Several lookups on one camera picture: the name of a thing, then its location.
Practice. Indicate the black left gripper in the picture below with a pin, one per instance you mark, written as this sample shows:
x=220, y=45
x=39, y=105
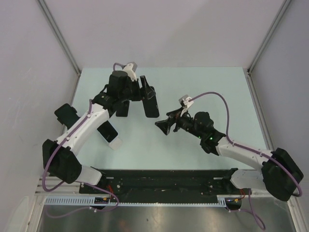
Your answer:
x=146, y=93

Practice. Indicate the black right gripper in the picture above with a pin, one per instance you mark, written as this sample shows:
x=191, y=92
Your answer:
x=165, y=124

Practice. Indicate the black smartphone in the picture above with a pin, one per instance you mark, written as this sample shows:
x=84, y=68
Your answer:
x=150, y=106

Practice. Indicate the light blue cased smartphone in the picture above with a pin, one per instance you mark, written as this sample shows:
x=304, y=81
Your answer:
x=107, y=131

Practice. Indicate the black round-base phone holder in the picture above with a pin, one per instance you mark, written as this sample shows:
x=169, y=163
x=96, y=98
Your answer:
x=67, y=115

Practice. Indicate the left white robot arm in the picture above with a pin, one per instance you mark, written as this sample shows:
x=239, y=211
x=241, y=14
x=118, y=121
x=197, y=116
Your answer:
x=60, y=155

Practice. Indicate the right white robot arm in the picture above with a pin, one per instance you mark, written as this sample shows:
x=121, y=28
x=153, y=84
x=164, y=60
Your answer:
x=276, y=170

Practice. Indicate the white phone stand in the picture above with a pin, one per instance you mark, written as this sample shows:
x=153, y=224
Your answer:
x=115, y=143

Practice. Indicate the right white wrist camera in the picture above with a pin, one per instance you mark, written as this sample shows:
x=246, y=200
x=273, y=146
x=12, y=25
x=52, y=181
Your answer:
x=186, y=102

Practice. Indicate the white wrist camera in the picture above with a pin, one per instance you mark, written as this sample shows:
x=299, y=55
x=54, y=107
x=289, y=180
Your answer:
x=130, y=69
x=186, y=102

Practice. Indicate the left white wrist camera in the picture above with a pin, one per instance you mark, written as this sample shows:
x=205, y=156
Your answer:
x=130, y=69

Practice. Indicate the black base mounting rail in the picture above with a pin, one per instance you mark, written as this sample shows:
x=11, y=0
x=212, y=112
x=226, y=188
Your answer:
x=169, y=186

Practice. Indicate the right aluminium corner post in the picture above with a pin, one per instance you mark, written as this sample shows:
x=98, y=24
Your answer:
x=270, y=33

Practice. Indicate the aluminium corner post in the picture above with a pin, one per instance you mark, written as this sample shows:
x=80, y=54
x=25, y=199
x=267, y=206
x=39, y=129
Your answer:
x=58, y=35
x=270, y=33

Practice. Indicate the left aluminium corner post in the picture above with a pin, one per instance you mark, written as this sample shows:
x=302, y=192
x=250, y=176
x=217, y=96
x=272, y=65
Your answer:
x=58, y=35

